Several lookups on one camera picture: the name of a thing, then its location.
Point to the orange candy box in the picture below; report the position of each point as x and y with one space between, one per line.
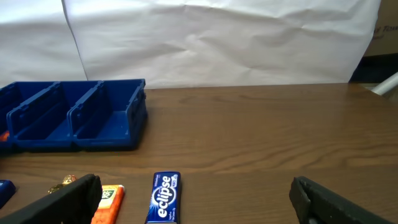
3 136
110 208

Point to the blue candy pack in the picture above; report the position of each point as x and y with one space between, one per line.
6 190
163 199

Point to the blue tray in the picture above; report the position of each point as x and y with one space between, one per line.
102 141

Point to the white pipe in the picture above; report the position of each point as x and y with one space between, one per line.
388 85

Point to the gold candy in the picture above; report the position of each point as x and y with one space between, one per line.
66 180

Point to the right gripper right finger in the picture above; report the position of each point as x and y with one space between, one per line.
326 207

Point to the cardboard box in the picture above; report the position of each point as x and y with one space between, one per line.
385 31

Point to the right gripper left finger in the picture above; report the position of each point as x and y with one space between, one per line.
62 203

